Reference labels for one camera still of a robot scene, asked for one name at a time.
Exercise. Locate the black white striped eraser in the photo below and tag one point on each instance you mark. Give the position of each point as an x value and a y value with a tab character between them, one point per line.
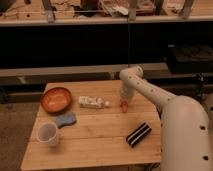
137	135

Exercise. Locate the white plastic cup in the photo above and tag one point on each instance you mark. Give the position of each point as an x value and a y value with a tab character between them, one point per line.
48	134

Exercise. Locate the orange wooden bowl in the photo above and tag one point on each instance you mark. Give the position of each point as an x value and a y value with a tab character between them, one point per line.
56	99

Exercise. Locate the black box on shelf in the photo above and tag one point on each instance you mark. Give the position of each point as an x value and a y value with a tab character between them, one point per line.
184	59

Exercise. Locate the blue sponge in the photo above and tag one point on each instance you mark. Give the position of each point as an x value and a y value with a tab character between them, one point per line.
65	120

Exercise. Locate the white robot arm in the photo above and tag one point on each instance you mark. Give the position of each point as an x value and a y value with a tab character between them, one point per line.
185	140

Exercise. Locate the white plastic bottle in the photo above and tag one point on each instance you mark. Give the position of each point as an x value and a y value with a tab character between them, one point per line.
93	102

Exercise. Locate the wooden table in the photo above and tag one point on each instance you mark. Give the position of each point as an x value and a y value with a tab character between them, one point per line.
98	138

